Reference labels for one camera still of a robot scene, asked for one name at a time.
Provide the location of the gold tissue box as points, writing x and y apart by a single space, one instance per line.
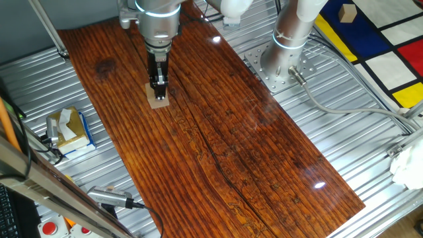
77 127

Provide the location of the orange pole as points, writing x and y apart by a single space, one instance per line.
8 129

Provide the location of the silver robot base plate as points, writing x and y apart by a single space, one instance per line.
264 76

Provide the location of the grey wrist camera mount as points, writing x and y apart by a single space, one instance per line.
125 18

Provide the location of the grey metal stand pole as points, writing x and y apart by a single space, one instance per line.
49 29

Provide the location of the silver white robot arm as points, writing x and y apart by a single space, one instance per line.
158 26

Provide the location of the white power strip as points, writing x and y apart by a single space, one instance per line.
231 23

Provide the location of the shiny metal frame bar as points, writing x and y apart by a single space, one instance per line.
49 191

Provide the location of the aluminium frame profile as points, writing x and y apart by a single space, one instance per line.
414 110

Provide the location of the colourful grid pattern cloth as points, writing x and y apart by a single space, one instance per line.
390 69

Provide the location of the silver depth camera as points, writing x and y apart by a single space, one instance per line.
105 196
52 129

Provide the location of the glossy wood grain mat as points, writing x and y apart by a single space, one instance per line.
231 148

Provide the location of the black keyboard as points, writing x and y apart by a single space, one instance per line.
6 215

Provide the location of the crumpled white cloth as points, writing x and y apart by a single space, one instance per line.
408 168

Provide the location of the grey box red button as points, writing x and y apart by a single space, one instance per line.
49 228
84 231

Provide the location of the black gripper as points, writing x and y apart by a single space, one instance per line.
158 61

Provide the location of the white tissue sheet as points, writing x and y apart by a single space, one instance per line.
66 130

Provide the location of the tan wooden block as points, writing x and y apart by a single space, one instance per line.
347 14
153 104

